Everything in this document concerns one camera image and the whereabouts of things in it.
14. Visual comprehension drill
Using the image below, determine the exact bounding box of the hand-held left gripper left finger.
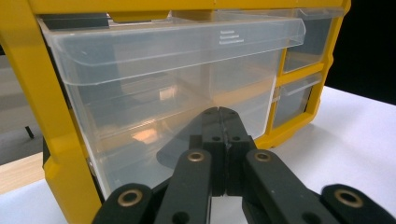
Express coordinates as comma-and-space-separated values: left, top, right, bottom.
189, 106, 226, 198

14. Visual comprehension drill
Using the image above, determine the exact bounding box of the yellow black organizer case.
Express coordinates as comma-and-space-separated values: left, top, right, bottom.
0, 0, 352, 224

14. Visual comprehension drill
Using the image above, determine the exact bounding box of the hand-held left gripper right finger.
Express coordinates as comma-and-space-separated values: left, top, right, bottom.
219, 106, 258, 197

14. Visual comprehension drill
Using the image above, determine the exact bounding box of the clear plastic pulled drawer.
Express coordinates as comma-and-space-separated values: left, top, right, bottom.
36, 17, 306, 198

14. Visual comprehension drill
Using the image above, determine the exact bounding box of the set of clear organizer drawers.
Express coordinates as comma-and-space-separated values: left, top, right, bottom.
270, 7, 345, 130

